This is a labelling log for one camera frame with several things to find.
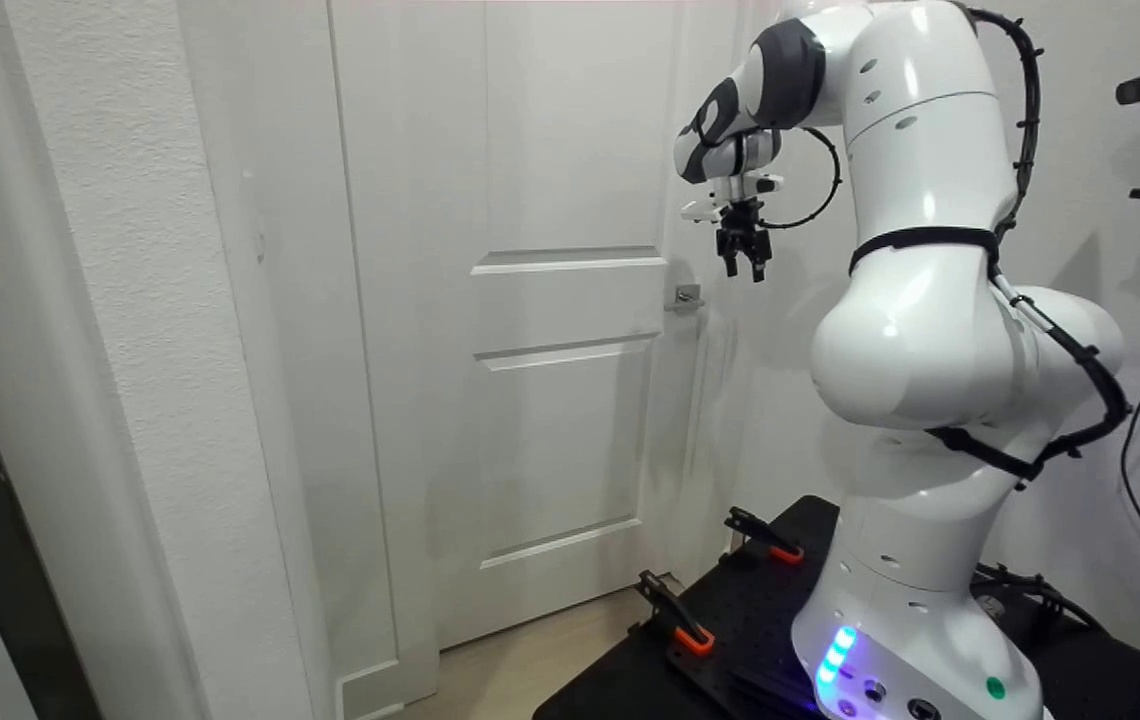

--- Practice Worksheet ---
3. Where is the black orange clamp near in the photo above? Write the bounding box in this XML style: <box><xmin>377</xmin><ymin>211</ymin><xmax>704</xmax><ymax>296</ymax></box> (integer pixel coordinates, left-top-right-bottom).
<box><xmin>634</xmin><ymin>570</ymin><xmax>717</xmax><ymax>656</ymax></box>

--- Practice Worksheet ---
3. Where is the black orange clamp far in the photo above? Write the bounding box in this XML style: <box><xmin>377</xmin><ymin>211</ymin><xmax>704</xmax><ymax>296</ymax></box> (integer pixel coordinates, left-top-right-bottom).
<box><xmin>724</xmin><ymin>503</ymin><xmax>805</xmax><ymax>567</ymax></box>

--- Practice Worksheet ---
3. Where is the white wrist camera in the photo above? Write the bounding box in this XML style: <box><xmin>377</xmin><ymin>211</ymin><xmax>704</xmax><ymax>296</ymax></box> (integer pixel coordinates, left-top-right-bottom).
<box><xmin>680</xmin><ymin>195</ymin><xmax>724</xmax><ymax>225</ymax></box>

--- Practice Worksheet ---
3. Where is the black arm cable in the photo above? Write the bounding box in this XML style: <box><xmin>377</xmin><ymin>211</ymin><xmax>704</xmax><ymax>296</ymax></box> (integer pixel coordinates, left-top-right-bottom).
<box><xmin>765</xmin><ymin>5</ymin><xmax>1136</xmax><ymax>488</ymax></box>

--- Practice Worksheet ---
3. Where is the black orange clamp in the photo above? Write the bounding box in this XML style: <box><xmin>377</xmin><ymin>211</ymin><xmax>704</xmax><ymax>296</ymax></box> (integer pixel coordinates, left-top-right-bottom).
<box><xmin>724</xmin><ymin>503</ymin><xmax>805</xmax><ymax>567</ymax></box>
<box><xmin>634</xmin><ymin>570</ymin><xmax>717</xmax><ymax>656</ymax></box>

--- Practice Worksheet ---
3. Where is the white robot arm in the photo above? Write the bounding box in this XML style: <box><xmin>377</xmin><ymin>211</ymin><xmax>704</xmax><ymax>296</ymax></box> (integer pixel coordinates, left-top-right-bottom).
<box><xmin>675</xmin><ymin>0</ymin><xmax>1123</xmax><ymax>720</ymax></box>

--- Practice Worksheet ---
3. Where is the black base platform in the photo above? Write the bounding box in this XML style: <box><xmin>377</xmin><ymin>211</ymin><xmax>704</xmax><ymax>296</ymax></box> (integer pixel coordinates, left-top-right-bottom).
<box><xmin>531</xmin><ymin>496</ymin><xmax>1140</xmax><ymax>720</ymax></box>

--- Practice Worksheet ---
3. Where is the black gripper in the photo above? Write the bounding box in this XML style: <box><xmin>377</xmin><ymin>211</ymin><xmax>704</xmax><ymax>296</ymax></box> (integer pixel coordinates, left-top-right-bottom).
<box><xmin>717</xmin><ymin>199</ymin><xmax>773</xmax><ymax>282</ymax></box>

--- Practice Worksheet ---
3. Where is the white panel door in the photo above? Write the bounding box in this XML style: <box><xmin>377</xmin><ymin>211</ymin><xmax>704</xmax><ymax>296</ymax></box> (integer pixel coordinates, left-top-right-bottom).
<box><xmin>331</xmin><ymin>0</ymin><xmax>721</xmax><ymax>642</ymax></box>

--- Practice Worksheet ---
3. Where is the chrome lever door handle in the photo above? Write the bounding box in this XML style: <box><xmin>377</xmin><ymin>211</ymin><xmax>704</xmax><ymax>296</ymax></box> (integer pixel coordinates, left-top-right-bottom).
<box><xmin>664</xmin><ymin>281</ymin><xmax>704</xmax><ymax>316</ymax></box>

